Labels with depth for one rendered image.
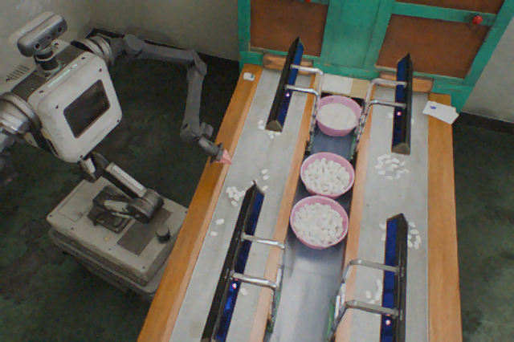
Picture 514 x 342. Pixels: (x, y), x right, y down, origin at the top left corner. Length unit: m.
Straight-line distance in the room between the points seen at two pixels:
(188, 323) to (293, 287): 0.48
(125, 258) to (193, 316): 0.62
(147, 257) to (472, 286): 1.92
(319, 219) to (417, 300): 0.53
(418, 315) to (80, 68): 1.62
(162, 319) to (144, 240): 0.62
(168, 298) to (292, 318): 0.52
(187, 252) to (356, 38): 1.47
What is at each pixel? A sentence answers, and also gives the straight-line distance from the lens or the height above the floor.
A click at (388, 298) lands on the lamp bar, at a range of 1.59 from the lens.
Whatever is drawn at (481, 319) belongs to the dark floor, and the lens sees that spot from 2.95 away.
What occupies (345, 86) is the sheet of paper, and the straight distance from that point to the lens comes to 2.65.
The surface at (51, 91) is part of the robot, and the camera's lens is 1.69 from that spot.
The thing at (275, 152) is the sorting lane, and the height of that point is 0.74.
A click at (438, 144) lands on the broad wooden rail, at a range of 2.50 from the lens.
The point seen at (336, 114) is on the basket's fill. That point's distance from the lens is 2.53.
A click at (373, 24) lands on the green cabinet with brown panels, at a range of 2.52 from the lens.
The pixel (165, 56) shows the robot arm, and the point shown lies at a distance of 2.13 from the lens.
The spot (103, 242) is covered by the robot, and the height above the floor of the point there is 0.47.
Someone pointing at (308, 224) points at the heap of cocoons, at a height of 0.74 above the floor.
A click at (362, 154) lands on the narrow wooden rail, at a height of 0.76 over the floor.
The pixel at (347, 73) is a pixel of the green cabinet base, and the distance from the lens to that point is 2.70.
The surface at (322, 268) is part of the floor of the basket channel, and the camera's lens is 2.03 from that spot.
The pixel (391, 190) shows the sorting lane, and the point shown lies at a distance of 2.25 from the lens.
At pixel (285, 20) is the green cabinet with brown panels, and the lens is 2.57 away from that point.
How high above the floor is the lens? 2.49
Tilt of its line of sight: 53 degrees down
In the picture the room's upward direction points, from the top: 1 degrees clockwise
